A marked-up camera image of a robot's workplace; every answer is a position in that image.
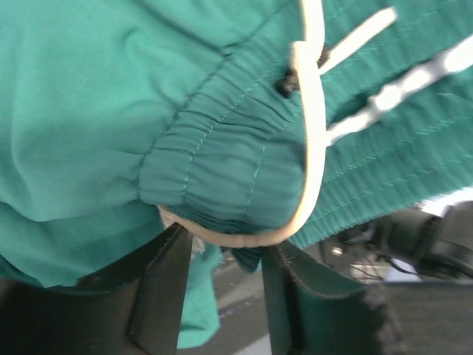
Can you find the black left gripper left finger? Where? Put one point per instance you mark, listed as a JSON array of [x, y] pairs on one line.
[[138, 299]]

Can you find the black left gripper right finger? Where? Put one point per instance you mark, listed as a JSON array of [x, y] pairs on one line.
[[311, 309]]

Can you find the teal green shorts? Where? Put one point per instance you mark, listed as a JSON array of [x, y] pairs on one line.
[[117, 115]]

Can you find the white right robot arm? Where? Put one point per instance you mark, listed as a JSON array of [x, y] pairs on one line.
[[436, 247]]

